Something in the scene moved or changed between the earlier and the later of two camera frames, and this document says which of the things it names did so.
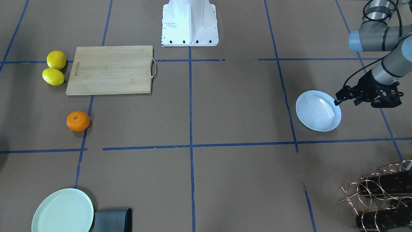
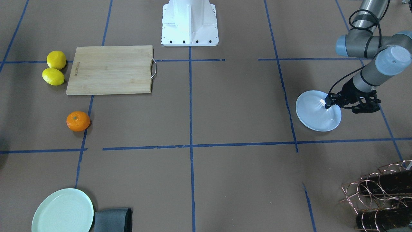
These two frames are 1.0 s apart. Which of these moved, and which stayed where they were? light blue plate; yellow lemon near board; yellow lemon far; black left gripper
Moved: black left gripper
Stayed: light blue plate; yellow lemon near board; yellow lemon far
